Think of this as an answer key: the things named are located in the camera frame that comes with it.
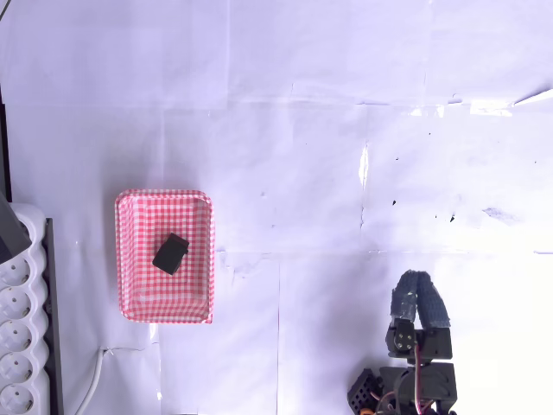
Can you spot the red checked paper tray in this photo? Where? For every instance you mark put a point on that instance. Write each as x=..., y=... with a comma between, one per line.
x=142, y=285

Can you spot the dark grey power adaptor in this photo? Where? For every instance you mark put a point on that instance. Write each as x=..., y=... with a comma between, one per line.
x=12, y=231

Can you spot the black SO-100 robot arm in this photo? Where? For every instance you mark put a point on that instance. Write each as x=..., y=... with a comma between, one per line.
x=415, y=389

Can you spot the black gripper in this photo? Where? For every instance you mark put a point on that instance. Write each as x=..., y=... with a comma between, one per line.
x=433, y=344

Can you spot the white power strip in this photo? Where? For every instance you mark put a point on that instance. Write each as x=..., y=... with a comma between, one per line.
x=19, y=320

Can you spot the small black cube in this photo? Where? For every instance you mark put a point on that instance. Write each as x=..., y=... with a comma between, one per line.
x=169, y=255

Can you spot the black stand under power strip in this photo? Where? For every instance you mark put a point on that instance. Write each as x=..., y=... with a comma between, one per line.
x=54, y=320

